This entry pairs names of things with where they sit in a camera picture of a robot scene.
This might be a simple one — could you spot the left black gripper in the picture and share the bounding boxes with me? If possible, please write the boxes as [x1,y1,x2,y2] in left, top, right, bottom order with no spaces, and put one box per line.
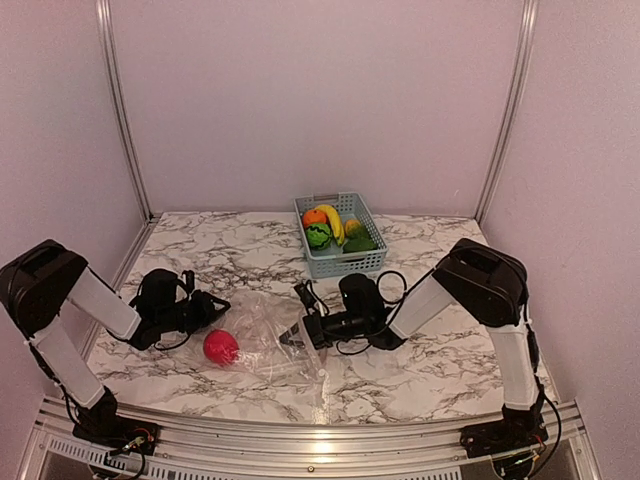
[158,289,231,337]

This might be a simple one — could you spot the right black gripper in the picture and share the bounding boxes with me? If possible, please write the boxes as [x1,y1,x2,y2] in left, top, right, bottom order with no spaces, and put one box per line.
[279,311,368,349]

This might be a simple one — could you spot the red fake fruit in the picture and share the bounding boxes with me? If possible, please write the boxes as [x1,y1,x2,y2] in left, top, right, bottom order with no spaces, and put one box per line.
[203,329,239,366]

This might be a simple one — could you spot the clear zip top bag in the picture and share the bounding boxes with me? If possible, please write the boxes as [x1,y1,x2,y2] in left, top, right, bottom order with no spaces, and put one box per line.
[216,290,328,388]

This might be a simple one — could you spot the yellow fake bananas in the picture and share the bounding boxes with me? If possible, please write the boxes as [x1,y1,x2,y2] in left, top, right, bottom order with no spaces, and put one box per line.
[315,204,346,246]

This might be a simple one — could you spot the small orange green fake fruit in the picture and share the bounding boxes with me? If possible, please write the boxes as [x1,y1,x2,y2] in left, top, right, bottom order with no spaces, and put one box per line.
[344,219,362,237]

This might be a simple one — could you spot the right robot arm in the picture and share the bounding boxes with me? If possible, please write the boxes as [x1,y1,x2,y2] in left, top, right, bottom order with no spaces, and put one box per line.
[279,238,544,448]

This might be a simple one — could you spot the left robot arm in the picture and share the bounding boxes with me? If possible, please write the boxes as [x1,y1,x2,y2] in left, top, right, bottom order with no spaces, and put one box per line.
[1,239,231,445]

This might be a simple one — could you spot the light blue plastic basket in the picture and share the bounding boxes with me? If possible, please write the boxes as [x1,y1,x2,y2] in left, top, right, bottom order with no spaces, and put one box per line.
[294,192,388,279]

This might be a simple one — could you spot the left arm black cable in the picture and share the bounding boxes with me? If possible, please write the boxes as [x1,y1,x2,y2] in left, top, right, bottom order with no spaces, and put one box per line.
[149,329,194,351]

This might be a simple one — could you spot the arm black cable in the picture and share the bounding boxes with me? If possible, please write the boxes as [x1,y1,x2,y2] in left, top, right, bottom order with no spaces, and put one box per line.
[304,269,564,451]
[149,329,194,351]

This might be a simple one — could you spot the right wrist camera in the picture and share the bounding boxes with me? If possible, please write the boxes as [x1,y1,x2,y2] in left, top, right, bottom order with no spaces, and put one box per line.
[294,280,321,315]

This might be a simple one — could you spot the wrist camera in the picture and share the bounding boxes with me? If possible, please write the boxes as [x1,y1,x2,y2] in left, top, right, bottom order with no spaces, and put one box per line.
[294,280,321,315]
[182,270,195,297]

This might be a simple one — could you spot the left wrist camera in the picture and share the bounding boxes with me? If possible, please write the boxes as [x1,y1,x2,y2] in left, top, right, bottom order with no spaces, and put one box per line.
[182,270,195,297]

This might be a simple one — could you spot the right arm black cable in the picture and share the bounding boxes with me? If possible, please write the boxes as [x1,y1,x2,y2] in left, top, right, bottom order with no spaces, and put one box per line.
[304,269,564,451]

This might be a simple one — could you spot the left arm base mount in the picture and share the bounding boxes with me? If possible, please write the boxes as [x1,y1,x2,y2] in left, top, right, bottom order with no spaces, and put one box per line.
[73,409,159,455]

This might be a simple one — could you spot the aluminium front rail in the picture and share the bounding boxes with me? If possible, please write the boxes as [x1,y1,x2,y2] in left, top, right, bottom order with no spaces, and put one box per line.
[6,397,604,479]

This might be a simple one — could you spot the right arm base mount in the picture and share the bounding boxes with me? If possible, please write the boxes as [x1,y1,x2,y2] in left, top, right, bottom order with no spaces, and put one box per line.
[460,405,549,458]

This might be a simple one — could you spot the left aluminium corner post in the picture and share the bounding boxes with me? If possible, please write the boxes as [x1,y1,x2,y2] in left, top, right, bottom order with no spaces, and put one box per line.
[94,0,154,221]

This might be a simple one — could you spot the aluminium corner post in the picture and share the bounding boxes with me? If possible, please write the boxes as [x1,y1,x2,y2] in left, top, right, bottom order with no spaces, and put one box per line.
[94,0,154,221]
[474,0,539,225]

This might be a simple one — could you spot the right aluminium corner post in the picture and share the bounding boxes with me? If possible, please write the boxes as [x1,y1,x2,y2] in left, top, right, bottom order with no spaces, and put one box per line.
[474,0,539,225]

